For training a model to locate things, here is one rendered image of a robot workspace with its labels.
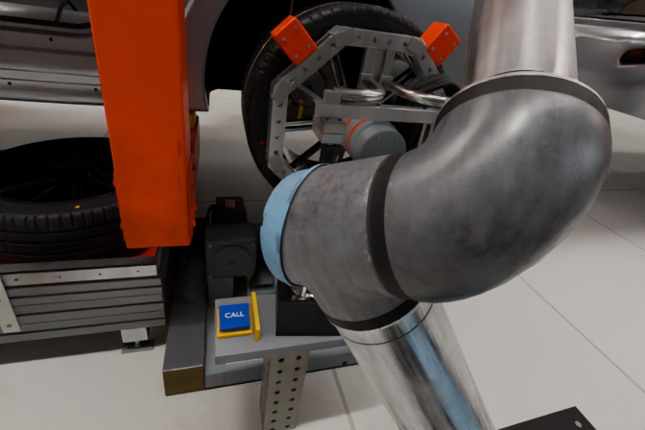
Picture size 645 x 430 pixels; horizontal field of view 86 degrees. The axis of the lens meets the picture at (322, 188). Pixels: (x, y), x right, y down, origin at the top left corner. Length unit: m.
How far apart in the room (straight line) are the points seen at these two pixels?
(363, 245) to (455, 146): 0.09
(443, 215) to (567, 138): 0.08
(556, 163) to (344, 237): 0.14
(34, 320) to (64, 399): 0.26
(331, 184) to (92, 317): 1.18
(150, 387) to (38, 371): 0.36
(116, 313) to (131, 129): 0.67
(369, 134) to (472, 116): 0.64
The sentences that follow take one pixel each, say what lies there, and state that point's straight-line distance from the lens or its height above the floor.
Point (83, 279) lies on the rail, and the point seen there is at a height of 0.35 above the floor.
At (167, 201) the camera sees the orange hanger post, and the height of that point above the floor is 0.67.
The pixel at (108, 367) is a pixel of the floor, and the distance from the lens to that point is 1.48.
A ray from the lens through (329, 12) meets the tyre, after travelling 1.01.
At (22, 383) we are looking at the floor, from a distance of 1.55.
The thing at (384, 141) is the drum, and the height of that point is 0.88.
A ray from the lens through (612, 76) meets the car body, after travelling 3.29.
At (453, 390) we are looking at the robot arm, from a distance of 0.43.
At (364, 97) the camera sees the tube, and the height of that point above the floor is 1.00.
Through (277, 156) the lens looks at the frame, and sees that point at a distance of 0.97.
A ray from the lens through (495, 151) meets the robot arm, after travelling 0.23.
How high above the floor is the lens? 1.16
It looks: 28 degrees down
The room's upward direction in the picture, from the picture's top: 9 degrees clockwise
